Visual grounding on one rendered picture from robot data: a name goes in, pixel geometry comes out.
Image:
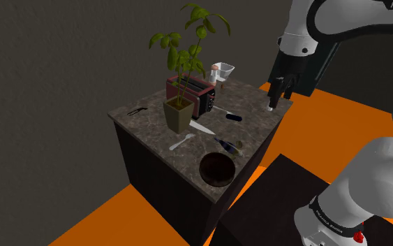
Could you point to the silver knife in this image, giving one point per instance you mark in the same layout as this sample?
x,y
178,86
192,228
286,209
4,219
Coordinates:
x,y
201,128

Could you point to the white spoon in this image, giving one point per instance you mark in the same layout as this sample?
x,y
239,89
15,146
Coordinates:
x,y
181,142

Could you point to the green potted plant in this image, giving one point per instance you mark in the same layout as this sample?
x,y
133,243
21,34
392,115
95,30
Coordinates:
x,y
179,116

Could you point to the dark blue bottle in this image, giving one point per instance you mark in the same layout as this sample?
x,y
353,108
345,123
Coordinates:
x,y
226,144

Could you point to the white shaker with pink cap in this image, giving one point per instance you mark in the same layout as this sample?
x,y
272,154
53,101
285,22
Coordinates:
x,y
213,75

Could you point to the dark robot stand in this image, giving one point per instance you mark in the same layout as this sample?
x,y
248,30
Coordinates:
x,y
271,204

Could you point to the red toaster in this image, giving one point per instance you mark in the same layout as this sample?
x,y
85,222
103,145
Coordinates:
x,y
201,97

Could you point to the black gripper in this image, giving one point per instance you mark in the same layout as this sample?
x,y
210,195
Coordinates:
x,y
286,68

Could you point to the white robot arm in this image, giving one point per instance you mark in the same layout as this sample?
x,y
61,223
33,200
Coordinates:
x,y
380,180

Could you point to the black comb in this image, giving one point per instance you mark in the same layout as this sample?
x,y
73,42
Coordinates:
x,y
136,111

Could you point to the clear measuring cup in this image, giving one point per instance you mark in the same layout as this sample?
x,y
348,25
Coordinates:
x,y
224,71

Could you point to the dark cabinet with marble top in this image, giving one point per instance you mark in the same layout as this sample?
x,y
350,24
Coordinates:
x,y
250,98

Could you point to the dark brown bowl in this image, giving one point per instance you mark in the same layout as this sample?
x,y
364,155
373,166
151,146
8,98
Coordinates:
x,y
216,169

